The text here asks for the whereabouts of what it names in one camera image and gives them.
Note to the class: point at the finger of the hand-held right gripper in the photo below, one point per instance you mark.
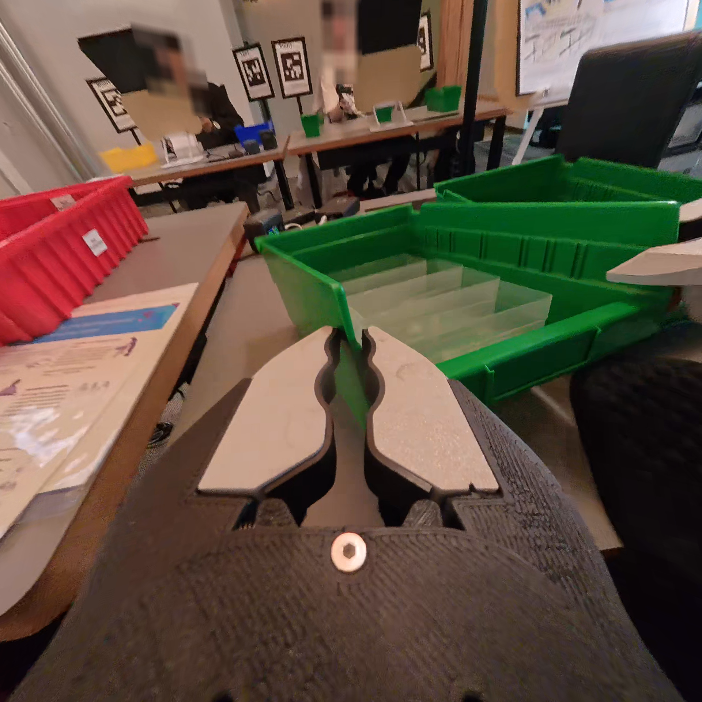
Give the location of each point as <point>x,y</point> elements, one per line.
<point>692,211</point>
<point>658,263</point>

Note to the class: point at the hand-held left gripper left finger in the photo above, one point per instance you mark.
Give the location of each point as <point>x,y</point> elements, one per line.
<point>274,422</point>

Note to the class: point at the wooden background table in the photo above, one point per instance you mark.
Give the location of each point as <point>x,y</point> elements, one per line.
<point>219,160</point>
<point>439,123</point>

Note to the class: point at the wood-edged side table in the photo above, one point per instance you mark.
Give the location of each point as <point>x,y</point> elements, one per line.
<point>181,247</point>

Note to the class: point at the black vertical pole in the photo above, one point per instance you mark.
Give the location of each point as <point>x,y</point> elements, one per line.
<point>473,82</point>

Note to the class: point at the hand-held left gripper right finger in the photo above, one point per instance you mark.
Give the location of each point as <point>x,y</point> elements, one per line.
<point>428,428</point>

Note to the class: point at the yellow plastic bin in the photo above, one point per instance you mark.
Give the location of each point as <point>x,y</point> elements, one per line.
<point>129,158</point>

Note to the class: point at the printed sheet with blue band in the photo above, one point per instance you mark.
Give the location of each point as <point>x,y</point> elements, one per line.
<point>66,395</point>

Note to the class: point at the green plastic bin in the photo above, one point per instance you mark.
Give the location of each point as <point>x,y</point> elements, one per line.
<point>603,175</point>
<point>548,348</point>

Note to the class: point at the blue plastic bin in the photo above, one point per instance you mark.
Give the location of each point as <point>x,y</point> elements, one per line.
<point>252,136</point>

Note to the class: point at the small green bin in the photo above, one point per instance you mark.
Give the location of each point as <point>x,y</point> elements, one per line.
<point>311,125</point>
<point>384,114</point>
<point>443,98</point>

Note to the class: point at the wooden sheet board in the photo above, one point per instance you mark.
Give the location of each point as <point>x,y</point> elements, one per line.
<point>505,55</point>

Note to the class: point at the red plastic bin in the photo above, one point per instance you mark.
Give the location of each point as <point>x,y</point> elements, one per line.
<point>22,211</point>
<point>55,285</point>

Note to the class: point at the clear acrylic stand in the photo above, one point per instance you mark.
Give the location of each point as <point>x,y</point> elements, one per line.
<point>181,149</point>
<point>403,122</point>

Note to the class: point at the black white marker sign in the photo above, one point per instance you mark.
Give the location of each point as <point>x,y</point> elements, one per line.
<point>112,104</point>
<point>425,41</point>
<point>292,66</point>
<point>252,71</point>

